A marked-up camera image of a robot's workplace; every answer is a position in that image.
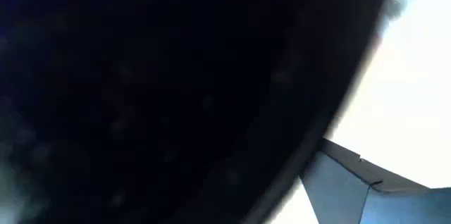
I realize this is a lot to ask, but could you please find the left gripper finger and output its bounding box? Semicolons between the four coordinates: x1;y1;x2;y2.
301;138;451;224

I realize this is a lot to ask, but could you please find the red band Celsius can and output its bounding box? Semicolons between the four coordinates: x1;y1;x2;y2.
0;0;401;224

